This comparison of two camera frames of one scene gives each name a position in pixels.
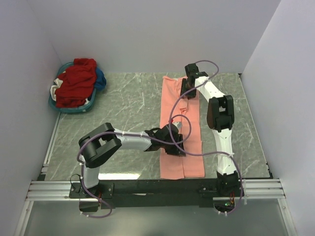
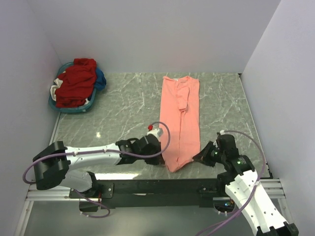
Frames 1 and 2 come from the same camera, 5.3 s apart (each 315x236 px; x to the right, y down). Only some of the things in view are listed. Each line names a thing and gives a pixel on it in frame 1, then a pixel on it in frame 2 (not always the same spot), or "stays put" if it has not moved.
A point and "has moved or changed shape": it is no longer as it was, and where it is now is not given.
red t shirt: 78,82 stays put
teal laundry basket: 80,109 stays put
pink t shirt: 185,112 has moved or changed shape
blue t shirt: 101,80 stays put
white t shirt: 59,82 stays put
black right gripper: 187,89 → 209,153
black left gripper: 175,148 → 155,152
